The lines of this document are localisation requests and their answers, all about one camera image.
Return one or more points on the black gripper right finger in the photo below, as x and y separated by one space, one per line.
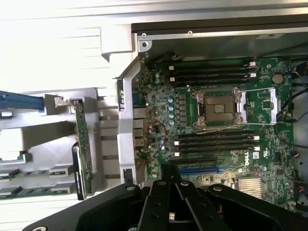
231 211

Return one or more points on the disk with blue carrier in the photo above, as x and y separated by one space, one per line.
19 102

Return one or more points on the silver rear port block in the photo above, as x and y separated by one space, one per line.
139 127

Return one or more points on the green RAM stick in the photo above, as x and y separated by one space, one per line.
31 193
31 173

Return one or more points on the round coin battery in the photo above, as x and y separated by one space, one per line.
278 77

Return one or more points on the silver and black PC case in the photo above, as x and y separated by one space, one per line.
216 45

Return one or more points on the blue expansion slot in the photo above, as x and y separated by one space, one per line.
199 170

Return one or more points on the grey parts rack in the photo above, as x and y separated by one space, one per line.
48 134

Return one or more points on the green Dell motherboard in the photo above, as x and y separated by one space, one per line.
264 144

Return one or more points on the silver finned heatsink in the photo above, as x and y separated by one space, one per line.
249 188

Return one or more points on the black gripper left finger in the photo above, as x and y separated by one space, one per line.
113 211

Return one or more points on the black expansion slot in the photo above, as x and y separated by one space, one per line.
195 160

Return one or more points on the CPU socket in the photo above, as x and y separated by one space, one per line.
219 108

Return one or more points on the black RAM slot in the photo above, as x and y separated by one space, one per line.
211 80
211 69
216 139
211 75
211 64
216 144
216 133
216 150

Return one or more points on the thin metal locking lever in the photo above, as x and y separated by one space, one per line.
192 90

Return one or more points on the green graphics card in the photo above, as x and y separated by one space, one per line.
83 144

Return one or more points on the CPU chip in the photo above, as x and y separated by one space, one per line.
9 157

